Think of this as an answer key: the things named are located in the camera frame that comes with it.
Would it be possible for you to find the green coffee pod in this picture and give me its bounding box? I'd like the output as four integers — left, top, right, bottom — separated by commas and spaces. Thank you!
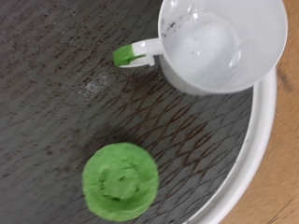
81, 142, 161, 222

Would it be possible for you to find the white mug green-taped handle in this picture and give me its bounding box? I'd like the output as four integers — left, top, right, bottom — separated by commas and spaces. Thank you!
112, 0, 289, 96

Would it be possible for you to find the white two-tier turntable shelf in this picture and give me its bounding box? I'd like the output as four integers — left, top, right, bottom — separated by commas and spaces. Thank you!
0, 0, 278, 224

